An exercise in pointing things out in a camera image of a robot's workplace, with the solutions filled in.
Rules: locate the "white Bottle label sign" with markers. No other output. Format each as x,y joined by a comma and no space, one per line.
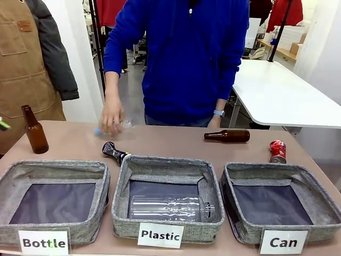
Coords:
44,242

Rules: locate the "brown cardboard box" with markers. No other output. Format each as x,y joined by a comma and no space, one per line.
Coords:
296,46

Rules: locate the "white Can label sign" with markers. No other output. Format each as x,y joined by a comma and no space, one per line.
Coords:
283,242

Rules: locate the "person's left forearm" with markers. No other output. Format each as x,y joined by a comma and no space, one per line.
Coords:
220,104

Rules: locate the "person's left hand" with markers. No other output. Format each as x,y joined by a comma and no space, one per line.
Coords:
214,122

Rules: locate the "white box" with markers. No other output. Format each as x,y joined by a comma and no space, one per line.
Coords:
252,33

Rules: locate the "brown glass beer bottle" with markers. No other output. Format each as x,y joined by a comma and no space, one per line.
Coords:
36,136
231,136

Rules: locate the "black tripod pole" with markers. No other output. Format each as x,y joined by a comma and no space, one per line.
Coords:
99,40

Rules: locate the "crushed clear bottle blue cap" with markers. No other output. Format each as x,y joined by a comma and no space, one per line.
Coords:
128,124

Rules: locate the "stack of white boxes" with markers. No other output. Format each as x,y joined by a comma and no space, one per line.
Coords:
293,33

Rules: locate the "crushed dark Pepsi can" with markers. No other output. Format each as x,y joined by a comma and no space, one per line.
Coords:
112,151

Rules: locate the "white Plastic label sign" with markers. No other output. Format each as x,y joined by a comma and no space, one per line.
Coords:
160,235

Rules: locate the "large clear plastic bottle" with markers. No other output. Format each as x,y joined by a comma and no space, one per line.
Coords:
165,209

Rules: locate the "black slanted stand pole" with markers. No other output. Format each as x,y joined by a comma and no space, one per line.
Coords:
279,29

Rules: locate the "grey fabric basket labelled Plastic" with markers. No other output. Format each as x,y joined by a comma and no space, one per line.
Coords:
165,164

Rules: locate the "white background table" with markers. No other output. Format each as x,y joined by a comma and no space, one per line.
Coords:
277,93

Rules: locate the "dark green padded jacket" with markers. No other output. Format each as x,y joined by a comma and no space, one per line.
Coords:
57,61

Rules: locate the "crushed red soda can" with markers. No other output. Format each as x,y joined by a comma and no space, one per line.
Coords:
278,152

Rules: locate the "light blue wristwatch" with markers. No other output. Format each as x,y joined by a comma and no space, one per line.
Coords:
219,112

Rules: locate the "person's right forearm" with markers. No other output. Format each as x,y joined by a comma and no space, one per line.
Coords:
113,88

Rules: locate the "person's right hand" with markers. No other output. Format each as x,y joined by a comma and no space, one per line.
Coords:
112,118

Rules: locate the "grey fabric basket labelled Bottle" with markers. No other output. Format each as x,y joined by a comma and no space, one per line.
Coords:
16,173

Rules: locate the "grey fabric basket labelled Can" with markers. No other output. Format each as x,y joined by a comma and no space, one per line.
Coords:
266,172

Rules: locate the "person in blue hoodie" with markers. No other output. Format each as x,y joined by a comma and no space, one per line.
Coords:
186,66

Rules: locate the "person in brown apron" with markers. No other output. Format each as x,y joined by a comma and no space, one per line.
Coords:
18,66

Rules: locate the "red jacket in background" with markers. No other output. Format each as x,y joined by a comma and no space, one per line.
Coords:
289,13

